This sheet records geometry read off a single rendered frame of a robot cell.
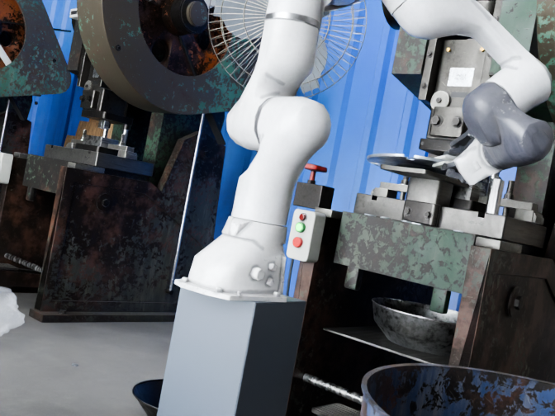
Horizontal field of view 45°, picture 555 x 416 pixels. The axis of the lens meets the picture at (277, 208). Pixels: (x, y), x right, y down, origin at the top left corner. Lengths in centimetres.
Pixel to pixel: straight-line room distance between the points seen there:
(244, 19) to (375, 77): 116
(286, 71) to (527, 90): 46
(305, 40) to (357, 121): 228
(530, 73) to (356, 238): 69
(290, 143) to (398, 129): 222
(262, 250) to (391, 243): 59
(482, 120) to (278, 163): 39
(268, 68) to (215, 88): 168
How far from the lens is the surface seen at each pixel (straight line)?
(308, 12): 132
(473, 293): 160
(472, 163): 142
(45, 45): 454
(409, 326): 184
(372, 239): 180
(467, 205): 187
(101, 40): 270
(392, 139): 343
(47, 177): 307
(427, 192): 180
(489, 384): 87
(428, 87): 194
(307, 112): 122
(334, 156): 358
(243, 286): 123
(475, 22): 138
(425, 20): 134
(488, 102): 133
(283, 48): 129
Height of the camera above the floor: 63
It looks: level
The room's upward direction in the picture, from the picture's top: 11 degrees clockwise
